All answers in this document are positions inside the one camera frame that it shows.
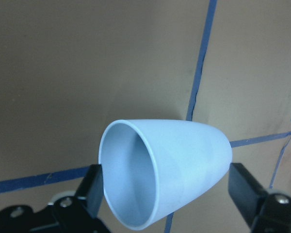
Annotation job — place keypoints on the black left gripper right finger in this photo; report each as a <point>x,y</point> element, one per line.
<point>264,210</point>

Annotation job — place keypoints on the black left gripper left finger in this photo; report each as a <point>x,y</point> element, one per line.
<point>75,213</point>

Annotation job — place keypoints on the light blue plastic cup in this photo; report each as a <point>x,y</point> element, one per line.
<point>153,167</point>

